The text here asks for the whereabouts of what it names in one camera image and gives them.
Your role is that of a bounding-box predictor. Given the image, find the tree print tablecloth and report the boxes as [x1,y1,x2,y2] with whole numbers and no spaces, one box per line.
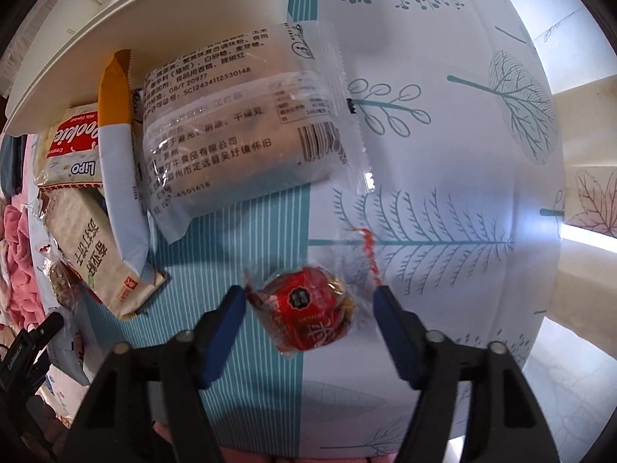
[82,0,567,463]

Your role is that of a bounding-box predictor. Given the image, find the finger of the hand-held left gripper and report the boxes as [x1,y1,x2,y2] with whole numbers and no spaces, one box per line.
[26,311,66,348]

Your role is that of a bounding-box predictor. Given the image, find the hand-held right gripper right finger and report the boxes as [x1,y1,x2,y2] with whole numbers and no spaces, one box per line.
[373,286,562,463]

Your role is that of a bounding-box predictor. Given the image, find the dark blue cloth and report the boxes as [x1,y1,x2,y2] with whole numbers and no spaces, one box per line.
[0,135,25,194]

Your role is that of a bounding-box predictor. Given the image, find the red and white cookie packet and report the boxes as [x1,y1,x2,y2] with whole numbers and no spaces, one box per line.
[37,101,109,189]

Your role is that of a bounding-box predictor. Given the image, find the large clear snack packet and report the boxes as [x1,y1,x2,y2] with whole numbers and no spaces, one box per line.
[135,20,377,244]

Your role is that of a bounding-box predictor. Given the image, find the red round snack packet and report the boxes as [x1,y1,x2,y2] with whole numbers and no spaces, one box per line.
[243,226,386,360]

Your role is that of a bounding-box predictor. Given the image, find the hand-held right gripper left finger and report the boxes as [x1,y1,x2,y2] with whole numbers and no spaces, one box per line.
[60,286,248,463]

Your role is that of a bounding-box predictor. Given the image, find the orange and white snack packet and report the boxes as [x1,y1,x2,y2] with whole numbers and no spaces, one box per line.
[98,49,150,275]

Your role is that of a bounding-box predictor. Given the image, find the brown paper napkins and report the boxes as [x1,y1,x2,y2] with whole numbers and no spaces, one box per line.
[43,186,169,321]

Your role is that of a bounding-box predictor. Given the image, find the pale blue snack packet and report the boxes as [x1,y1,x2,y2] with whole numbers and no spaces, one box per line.
[48,313,97,387]

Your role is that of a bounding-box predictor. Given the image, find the white tray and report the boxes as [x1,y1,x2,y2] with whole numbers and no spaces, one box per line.
[5,0,290,136]

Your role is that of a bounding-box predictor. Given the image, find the pink fluffy cloth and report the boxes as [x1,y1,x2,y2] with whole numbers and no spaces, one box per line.
[0,193,54,333]

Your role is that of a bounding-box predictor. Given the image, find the small clear dark snack packet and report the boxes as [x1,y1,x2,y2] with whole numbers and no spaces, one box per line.
[41,246,88,309]

